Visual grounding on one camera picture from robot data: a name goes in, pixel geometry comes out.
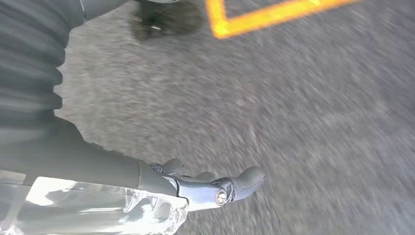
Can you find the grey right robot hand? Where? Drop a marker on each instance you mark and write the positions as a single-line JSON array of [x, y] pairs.
[[81, 181]]

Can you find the yellow floor tape marking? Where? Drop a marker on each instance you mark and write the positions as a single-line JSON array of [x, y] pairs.
[[221, 29]]

